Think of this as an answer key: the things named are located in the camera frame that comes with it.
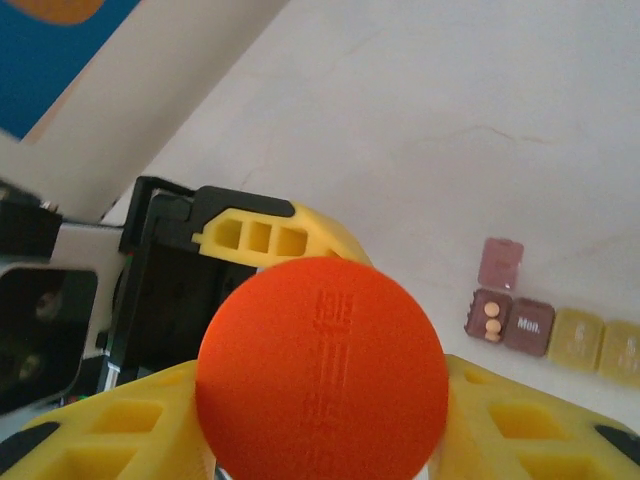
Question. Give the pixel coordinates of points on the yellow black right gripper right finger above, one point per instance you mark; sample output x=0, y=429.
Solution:
x=540, y=440

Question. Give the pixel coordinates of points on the maroon and yellow pill organizer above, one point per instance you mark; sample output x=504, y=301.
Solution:
x=530, y=327

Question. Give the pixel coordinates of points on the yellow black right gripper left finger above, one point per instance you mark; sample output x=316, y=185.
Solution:
x=90, y=440

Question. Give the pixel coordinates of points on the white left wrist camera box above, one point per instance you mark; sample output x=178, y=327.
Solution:
x=30, y=350

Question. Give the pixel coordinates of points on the orange plastic pill bottle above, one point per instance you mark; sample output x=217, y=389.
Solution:
x=320, y=370

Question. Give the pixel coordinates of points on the small round beige pill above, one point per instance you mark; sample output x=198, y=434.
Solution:
x=492, y=309
x=493, y=330

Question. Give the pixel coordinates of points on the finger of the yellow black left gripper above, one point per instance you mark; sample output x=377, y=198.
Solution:
x=300, y=235

